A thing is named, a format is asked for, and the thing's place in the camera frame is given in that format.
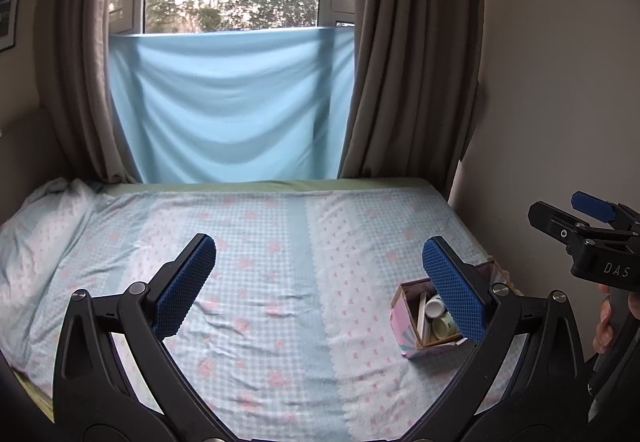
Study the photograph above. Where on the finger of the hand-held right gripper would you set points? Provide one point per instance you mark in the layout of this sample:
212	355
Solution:
592	206
555	222

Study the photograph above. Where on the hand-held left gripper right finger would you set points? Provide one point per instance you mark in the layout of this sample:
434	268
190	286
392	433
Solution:
452	287

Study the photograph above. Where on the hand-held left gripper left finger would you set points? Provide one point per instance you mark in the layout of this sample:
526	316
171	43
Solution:
187	282

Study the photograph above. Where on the pink cardboard box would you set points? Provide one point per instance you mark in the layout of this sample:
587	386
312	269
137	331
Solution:
407	337

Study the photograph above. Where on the person's right hand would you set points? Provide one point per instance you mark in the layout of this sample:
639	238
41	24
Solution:
604	327

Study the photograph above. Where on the blue checked pillow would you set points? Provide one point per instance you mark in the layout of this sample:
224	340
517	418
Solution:
40	232

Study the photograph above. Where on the light blue hanging cloth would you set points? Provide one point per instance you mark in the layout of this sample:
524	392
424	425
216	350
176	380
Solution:
225	111

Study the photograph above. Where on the brown curtain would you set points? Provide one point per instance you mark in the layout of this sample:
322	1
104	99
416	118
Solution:
75	71
410	71

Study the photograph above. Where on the framed wall picture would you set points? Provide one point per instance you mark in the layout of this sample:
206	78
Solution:
10	6

